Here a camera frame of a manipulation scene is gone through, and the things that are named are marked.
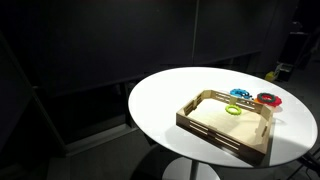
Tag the white table pedestal base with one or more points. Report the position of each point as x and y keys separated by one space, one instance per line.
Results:
x=187 y=169

